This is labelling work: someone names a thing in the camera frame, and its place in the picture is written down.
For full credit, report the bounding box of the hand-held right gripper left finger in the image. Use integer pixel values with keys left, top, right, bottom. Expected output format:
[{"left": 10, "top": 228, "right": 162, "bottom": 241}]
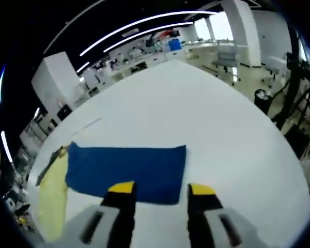
[{"left": 76, "top": 181, "right": 137, "bottom": 248}]

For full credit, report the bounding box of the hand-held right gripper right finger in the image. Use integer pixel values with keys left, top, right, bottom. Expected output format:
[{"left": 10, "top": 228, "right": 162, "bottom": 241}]
[{"left": 187, "top": 182, "right": 263, "bottom": 248}]

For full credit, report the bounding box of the blue cloth template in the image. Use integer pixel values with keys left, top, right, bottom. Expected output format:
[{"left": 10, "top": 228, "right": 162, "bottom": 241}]
[{"left": 65, "top": 141, "right": 187, "bottom": 206}]

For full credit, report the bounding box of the black box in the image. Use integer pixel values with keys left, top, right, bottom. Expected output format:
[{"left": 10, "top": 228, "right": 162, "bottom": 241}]
[{"left": 57, "top": 104, "right": 72, "bottom": 121}]

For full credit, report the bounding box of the black waste bin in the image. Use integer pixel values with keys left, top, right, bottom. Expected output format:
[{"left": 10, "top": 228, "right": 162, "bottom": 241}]
[{"left": 254, "top": 89, "right": 274, "bottom": 115}]

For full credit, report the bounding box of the white lab counter row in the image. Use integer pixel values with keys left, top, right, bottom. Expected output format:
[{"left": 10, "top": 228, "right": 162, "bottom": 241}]
[{"left": 80, "top": 42, "right": 249, "bottom": 104}]

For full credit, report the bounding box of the white square pillar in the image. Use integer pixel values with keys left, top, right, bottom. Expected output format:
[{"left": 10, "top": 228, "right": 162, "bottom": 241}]
[
  {"left": 31, "top": 51, "right": 81, "bottom": 112},
  {"left": 223, "top": 0, "right": 261, "bottom": 69}
]

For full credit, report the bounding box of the black tripod stand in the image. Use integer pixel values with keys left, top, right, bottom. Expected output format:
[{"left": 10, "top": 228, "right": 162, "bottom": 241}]
[{"left": 271, "top": 51, "right": 310, "bottom": 161}]

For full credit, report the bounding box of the grey office chair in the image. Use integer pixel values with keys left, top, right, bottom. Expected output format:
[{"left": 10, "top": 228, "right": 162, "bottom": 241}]
[{"left": 211, "top": 50, "right": 242, "bottom": 86}]

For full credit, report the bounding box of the blue bin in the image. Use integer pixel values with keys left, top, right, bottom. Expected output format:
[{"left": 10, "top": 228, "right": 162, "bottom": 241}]
[{"left": 169, "top": 38, "right": 182, "bottom": 51}]

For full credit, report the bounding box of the ceiling light strip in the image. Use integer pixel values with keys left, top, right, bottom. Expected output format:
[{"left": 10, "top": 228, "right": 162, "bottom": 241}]
[
  {"left": 103, "top": 22, "right": 194, "bottom": 52},
  {"left": 80, "top": 10, "right": 218, "bottom": 56}
]

